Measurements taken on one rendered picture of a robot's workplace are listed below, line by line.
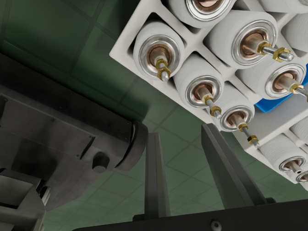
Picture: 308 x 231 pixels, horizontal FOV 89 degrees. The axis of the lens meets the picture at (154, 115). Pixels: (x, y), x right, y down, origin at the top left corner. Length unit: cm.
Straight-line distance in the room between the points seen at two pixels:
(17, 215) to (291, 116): 72
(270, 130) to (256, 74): 28
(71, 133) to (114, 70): 25
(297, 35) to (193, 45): 21
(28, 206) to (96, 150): 20
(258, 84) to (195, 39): 16
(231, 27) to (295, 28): 17
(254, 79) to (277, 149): 30
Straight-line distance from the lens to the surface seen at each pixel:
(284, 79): 41
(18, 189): 59
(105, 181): 105
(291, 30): 48
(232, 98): 41
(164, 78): 21
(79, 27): 58
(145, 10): 36
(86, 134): 51
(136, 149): 55
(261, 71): 41
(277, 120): 65
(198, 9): 30
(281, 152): 64
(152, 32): 30
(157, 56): 27
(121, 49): 38
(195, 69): 34
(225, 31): 35
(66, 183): 77
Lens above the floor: 54
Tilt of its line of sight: 55 degrees down
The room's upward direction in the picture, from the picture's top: 175 degrees clockwise
